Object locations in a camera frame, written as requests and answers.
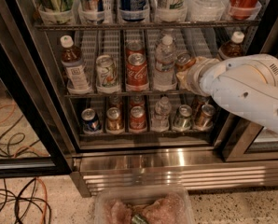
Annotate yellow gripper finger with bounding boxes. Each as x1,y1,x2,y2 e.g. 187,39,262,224
176,70,188,90
196,56,212,63

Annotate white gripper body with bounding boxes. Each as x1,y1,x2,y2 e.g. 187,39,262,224
187,58,219,96

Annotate orange soda can shelf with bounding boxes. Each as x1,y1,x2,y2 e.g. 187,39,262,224
175,52,196,72

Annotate clear water bottle shelf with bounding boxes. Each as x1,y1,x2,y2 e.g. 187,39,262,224
153,35,176,91

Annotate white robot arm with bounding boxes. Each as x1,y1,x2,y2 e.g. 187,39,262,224
177,54,278,133

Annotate orange can bottom shelf behind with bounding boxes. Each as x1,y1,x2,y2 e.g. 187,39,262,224
191,95,210,116

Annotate green silver can bottom shelf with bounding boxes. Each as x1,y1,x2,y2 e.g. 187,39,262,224
173,105,192,130

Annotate orange can bottom shelf front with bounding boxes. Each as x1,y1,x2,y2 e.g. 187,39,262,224
194,104,215,130

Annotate red cola can front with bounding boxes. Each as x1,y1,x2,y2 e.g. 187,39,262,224
127,53,147,87

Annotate small water bottle bottom shelf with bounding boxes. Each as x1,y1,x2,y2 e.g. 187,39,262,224
152,96,172,132

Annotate red can bottom shelf behind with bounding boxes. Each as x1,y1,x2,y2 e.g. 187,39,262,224
130,95,145,107

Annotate large water bottle top shelf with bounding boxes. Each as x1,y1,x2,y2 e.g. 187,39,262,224
189,0,225,21

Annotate red cola can behind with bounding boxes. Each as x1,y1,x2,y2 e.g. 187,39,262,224
125,40,145,57

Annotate red can bottom shelf front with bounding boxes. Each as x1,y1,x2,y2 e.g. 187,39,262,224
130,105,146,131

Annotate red cola can top shelf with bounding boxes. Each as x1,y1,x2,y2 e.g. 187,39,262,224
229,0,258,20

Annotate gold can bottom shelf behind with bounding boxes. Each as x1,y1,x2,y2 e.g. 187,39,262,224
109,96,123,109

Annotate gold can shelf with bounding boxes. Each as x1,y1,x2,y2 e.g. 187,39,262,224
106,107,124,131
109,96,123,109

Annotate right glass fridge door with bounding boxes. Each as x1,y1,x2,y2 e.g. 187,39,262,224
220,114,278,162

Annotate glass fridge door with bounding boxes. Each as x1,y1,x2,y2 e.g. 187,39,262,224
0,0,74,178
220,114,278,162

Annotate white green soda can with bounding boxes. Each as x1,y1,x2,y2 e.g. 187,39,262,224
96,54,118,88

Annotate gold can bottom shelf front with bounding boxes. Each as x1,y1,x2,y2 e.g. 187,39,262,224
106,107,124,131

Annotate stainless steel fridge base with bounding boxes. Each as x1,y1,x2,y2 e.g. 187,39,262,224
70,148,278,197

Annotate blue can bottom shelf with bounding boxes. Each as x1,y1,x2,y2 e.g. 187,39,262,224
81,108,102,133

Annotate left glass fridge door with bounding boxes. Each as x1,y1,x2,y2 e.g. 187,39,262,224
0,0,74,178

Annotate right brown tea bottle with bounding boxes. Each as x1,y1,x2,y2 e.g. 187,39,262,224
217,31,244,61

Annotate brown tea bottle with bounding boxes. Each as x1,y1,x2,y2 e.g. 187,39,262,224
217,31,244,61
61,35,90,90

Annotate left brown tea bottle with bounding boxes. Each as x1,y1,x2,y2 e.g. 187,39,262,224
61,35,90,90

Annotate clear plastic food container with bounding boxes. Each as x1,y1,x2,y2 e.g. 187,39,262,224
94,185,195,224

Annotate middle wire shelf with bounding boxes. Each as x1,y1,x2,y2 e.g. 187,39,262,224
64,90,194,99

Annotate wire shelf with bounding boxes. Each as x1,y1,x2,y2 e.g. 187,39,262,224
35,20,260,31
64,90,194,99

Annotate top wire shelf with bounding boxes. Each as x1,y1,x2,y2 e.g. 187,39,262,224
35,20,260,31

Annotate black and orange floor cables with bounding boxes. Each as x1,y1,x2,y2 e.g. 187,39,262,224
0,176,52,224

